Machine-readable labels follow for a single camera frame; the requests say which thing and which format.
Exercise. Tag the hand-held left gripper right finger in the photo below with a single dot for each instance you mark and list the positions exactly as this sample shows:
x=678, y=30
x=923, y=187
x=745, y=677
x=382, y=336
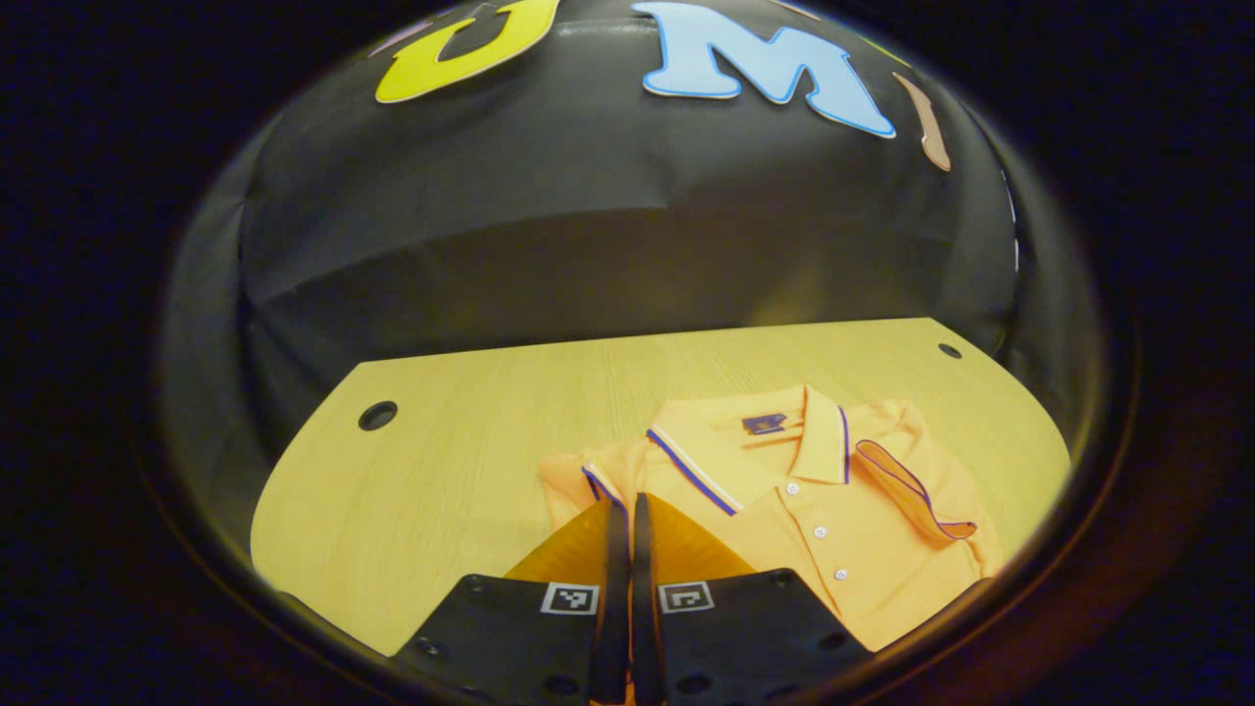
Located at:
x=644, y=608

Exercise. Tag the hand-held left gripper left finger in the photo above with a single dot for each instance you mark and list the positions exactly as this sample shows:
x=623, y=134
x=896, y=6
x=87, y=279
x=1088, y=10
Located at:
x=613, y=608

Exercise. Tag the orange T-shirt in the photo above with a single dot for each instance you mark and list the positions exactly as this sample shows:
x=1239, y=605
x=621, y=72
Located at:
x=863, y=549

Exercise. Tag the black backdrop cloth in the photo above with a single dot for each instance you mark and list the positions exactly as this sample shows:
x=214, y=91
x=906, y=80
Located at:
x=588, y=245

